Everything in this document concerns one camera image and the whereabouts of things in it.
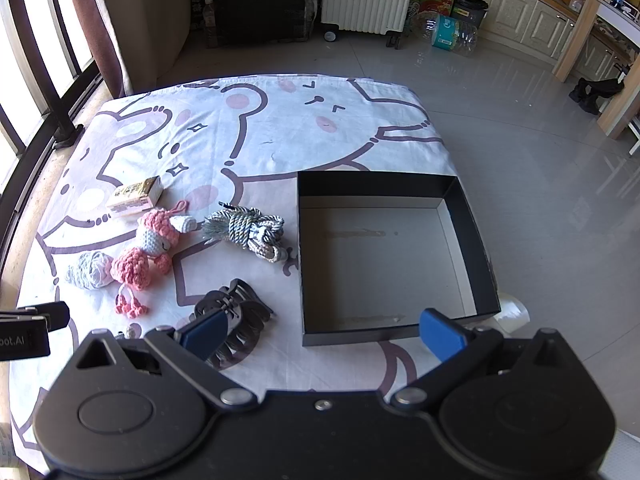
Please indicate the beige curtain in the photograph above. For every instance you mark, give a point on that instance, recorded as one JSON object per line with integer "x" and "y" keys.
{"x": 155, "y": 20}

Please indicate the black low cabinet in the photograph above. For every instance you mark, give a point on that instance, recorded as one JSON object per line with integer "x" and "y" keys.
{"x": 260, "y": 15}

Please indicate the white lace roll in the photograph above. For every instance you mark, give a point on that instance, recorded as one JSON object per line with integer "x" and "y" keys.
{"x": 87, "y": 270}

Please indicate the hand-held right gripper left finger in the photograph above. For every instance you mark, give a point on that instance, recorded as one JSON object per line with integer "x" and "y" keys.
{"x": 207, "y": 332}

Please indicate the brown curtain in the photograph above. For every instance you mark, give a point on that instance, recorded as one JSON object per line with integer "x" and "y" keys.
{"x": 107, "y": 25}

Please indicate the black hair claw clip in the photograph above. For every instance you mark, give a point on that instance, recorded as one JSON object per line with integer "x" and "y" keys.
{"x": 235, "y": 295}

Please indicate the light wooden table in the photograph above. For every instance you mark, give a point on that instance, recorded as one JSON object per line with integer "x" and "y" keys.
{"x": 575, "y": 40}

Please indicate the cream kitchen cabinets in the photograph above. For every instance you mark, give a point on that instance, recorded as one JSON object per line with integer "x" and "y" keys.
{"x": 515, "y": 5}

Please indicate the large bottle with teal label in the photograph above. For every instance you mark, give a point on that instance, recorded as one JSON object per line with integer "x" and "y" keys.
{"x": 445, "y": 30}

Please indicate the white metal rack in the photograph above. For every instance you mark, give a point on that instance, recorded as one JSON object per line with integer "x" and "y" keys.
{"x": 634, "y": 135}

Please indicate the slim plastic bottle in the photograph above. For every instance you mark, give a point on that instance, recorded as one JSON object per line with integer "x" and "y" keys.
{"x": 208, "y": 12}

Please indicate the printed cartoon blanket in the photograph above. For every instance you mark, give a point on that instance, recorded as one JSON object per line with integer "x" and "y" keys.
{"x": 300, "y": 125}

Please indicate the black window railing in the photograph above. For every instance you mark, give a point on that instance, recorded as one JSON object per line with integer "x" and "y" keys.
{"x": 62, "y": 110}

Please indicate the black cardboard box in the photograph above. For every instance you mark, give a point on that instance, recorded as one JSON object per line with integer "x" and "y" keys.
{"x": 375, "y": 260}

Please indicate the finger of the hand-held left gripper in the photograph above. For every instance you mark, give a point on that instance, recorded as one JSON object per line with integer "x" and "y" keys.
{"x": 50, "y": 316}

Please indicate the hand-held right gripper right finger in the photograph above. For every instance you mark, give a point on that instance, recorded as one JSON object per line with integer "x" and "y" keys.
{"x": 442, "y": 335}

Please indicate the black trash bin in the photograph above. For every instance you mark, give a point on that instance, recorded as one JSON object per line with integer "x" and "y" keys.
{"x": 470, "y": 7}

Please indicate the pink crochet doll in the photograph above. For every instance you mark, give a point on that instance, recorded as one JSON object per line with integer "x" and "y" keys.
{"x": 135, "y": 262}

